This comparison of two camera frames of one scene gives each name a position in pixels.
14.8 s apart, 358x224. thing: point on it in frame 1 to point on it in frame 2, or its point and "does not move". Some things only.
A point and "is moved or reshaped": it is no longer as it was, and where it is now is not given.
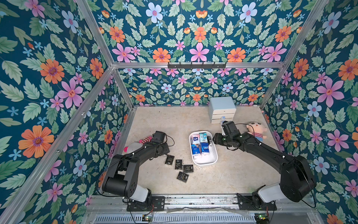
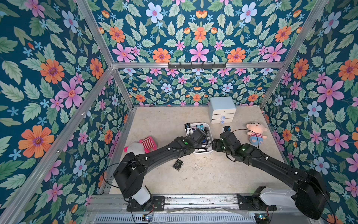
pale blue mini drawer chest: (221, 109) does not move
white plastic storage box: (208, 158) to (207, 145)
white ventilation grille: (175, 219) does not move
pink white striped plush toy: (134, 147) does not move
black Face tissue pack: (178, 164) does not move
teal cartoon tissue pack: (203, 137) is moved or reshaped
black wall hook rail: (196, 66) does not move
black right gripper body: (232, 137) to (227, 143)
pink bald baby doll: (256, 129) does not move
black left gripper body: (164, 149) to (196, 146)
